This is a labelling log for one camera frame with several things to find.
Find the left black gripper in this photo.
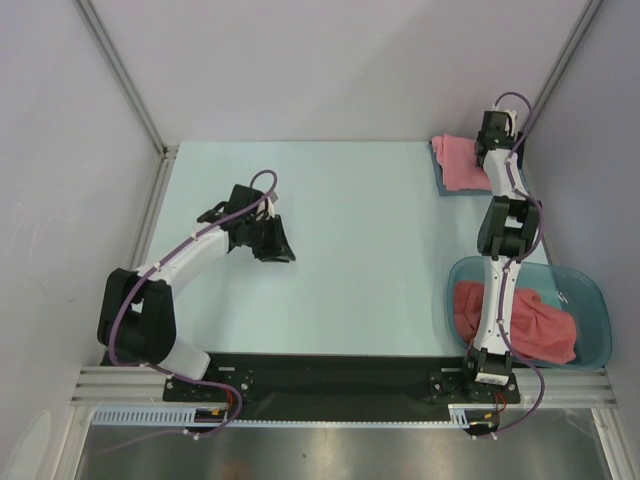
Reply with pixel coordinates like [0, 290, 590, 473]
[245, 214, 295, 263]

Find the pink t-shirt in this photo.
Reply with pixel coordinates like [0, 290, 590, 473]
[430, 133, 494, 192]
[452, 281, 577, 365]

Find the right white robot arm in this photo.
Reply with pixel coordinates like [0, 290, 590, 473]
[461, 132, 540, 403]

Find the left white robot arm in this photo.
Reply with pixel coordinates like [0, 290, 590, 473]
[97, 214, 296, 400]

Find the folded blue-grey t-shirt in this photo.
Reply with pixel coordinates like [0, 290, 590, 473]
[428, 132, 530, 197]

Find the teal plastic basin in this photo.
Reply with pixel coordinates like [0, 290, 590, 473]
[446, 257, 612, 370]

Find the crumpled pink t-shirt in basin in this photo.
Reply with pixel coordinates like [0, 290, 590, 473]
[452, 281, 577, 365]

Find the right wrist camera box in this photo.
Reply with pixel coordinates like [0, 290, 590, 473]
[479, 109, 518, 137]

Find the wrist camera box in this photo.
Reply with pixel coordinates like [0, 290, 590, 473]
[479, 109, 518, 137]
[224, 184, 275, 219]

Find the right aluminium frame post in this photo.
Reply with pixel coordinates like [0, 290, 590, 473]
[519, 0, 606, 136]

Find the aluminium frame post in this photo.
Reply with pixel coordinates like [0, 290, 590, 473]
[519, 0, 606, 136]
[72, 0, 167, 156]

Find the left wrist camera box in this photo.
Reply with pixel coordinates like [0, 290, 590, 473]
[224, 184, 275, 219]

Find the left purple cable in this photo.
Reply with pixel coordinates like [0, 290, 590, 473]
[94, 170, 279, 454]

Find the white slotted cable duct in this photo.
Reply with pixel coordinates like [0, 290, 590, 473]
[91, 405, 497, 430]

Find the left aluminium frame post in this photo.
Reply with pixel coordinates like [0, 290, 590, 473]
[72, 0, 167, 156]

